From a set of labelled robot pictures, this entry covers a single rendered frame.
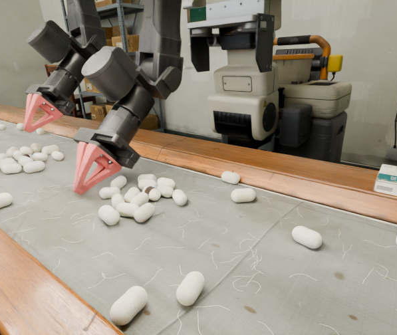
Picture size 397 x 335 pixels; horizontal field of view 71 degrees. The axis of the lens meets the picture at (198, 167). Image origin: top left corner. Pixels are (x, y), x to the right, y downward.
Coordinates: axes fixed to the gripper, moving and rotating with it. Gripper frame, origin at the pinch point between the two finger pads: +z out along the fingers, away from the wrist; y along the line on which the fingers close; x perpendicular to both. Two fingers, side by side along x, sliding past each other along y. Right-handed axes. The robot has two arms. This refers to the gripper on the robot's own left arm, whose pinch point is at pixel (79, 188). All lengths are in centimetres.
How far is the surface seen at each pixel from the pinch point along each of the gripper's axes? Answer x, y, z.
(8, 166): -1.5, -21.3, 1.5
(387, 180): 11.3, 38.9, -17.4
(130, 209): 0.4, 11.7, -0.1
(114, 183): 3.0, 3.1, -3.2
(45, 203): -1.4, -3.4, 4.3
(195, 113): 172, -148, -143
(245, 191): 8.0, 22.6, -9.6
